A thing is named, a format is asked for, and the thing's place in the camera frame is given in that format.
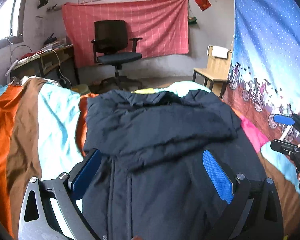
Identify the white wall paper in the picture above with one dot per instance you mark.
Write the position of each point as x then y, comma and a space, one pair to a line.
39, 26

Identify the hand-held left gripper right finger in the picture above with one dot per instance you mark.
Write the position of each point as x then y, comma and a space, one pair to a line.
217, 177

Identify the black desk gadget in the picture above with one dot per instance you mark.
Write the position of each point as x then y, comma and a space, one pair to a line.
50, 39

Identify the green wall ornament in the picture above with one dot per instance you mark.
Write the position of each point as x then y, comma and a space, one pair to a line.
192, 20

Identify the dark navy padded jacket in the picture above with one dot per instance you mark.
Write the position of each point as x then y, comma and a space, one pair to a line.
165, 135

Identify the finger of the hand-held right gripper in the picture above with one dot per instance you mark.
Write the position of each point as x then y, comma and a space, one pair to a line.
281, 146
283, 119

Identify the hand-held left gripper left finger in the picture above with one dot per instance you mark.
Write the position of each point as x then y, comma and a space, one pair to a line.
86, 172

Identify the wooden chair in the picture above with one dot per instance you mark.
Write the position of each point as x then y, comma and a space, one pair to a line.
218, 67

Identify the small wall shelf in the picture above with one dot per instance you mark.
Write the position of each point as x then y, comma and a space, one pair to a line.
54, 8

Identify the colourful striped blanket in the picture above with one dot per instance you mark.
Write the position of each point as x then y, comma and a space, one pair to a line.
27, 130

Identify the wooden desk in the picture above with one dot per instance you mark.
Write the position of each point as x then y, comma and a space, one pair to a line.
47, 60

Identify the white cloth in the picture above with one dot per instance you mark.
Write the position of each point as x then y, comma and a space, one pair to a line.
220, 52

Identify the blue printed curtain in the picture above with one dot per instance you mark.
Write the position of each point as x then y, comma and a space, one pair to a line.
265, 30

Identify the black wall ornament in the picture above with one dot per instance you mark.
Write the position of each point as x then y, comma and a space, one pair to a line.
43, 2

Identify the window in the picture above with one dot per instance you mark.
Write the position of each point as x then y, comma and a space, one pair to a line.
5, 17

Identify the red checked wall cloth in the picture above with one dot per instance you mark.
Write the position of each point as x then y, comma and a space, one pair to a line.
160, 25

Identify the red paper square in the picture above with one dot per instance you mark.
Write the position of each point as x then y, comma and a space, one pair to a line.
202, 1

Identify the yellow-green basin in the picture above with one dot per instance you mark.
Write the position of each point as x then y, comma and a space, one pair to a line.
81, 88

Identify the black office chair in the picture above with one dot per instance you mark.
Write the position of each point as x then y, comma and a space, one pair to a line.
110, 33

